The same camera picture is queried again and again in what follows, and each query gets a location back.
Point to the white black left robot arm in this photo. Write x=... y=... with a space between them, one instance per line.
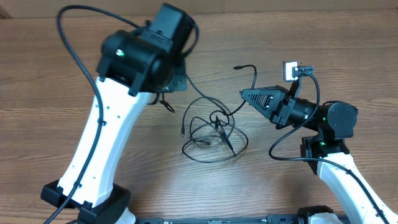
x=137 y=68

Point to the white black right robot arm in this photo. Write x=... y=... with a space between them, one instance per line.
x=326 y=152

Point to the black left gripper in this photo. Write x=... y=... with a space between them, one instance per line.
x=181 y=82

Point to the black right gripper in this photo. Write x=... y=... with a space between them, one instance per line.
x=275 y=103

